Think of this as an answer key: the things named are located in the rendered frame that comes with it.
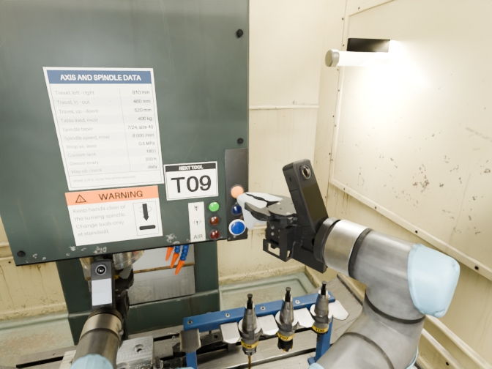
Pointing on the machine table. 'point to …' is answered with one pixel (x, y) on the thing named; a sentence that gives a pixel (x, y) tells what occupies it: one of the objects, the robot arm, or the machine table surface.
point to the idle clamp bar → (203, 345)
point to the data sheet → (106, 126)
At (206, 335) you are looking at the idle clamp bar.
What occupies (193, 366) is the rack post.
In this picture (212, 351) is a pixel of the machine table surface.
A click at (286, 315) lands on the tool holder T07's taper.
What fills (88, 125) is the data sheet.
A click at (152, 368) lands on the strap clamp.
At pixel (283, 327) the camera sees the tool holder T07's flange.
